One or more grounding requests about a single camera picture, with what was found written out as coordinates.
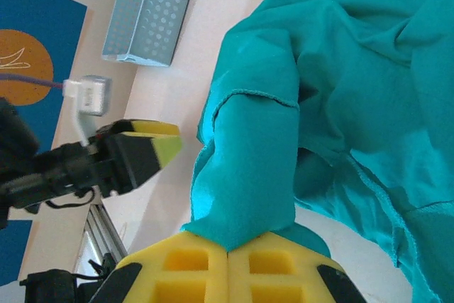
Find blue panel orange circle flower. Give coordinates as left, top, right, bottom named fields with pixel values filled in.
left=0, top=0, right=88, bottom=287

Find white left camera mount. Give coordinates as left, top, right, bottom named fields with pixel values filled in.
left=72, top=104, right=97, bottom=146

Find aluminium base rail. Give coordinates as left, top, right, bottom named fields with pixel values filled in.
left=72, top=203, right=128, bottom=282

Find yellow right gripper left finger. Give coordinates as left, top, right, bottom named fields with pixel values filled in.
left=91, top=231, right=228, bottom=303

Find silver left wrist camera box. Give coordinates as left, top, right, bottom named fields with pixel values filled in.
left=76, top=75, right=114, bottom=118

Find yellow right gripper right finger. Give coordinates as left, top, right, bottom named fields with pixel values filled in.
left=226, top=231, right=366, bottom=303

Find light blue perforated basket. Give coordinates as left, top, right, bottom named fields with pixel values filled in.
left=101, top=0, right=201, bottom=68

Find teal t-shirt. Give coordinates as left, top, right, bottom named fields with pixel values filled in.
left=180, top=0, right=454, bottom=303

